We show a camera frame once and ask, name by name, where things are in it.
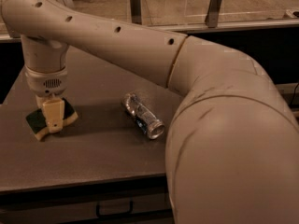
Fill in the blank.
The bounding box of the right metal bracket post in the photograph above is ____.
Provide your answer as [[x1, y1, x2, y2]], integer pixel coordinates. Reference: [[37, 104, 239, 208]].
[[205, 0, 222, 28]]

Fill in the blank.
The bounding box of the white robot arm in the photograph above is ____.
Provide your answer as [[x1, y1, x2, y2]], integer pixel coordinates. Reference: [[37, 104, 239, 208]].
[[1, 0, 299, 224]]

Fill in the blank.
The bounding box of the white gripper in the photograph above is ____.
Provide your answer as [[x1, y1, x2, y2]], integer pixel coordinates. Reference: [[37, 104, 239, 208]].
[[25, 67, 67, 133]]

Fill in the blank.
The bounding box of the grey cabinet drawer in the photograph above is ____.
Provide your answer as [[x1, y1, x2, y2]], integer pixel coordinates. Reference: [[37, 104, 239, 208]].
[[0, 189, 173, 224]]

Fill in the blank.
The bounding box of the green and yellow sponge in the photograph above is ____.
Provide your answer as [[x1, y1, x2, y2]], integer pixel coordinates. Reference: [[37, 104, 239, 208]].
[[26, 98, 78, 141]]

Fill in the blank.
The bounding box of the black drawer handle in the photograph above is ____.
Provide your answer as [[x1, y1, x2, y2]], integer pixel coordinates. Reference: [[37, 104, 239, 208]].
[[95, 201, 134, 220]]

